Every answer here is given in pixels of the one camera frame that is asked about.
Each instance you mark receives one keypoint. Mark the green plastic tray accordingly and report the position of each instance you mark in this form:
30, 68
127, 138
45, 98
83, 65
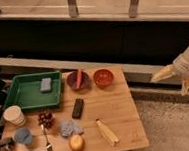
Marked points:
25, 91

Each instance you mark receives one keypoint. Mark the orange carrot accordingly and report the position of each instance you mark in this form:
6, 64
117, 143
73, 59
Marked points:
78, 79

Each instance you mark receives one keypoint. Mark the white plastic cup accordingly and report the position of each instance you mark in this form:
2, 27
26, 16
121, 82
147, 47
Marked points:
14, 115

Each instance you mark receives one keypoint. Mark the yellow apple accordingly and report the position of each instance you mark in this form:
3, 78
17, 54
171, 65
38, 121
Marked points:
76, 143

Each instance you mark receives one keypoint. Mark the silver fork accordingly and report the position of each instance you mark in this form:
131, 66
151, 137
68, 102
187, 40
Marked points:
48, 144

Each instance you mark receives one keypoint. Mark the wooden table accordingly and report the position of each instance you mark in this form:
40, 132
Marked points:
112, 105

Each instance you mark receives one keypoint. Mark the black rectangular block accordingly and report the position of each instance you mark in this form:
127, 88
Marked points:
78, 108

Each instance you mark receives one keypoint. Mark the blue crumpled cloth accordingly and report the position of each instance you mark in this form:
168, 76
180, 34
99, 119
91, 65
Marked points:
69, 128

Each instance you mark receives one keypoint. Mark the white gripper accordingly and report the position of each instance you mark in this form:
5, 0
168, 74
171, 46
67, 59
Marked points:
180, 66

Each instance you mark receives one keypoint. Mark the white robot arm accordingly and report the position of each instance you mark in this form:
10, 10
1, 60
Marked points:
179, 67

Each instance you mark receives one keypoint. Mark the orange red bowl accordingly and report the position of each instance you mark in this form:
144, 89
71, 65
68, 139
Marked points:
103, 77

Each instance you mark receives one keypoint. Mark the purple bowl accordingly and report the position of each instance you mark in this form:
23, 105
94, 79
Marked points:
71, 80

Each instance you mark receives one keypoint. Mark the bunch of dark grapes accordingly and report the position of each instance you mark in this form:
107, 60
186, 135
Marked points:
46, 119

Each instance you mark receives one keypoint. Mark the blue round lid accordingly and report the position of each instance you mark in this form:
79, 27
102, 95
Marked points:
23, 135

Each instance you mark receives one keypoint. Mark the grey blue sponge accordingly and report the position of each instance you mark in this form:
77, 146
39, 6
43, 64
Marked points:
46, 84

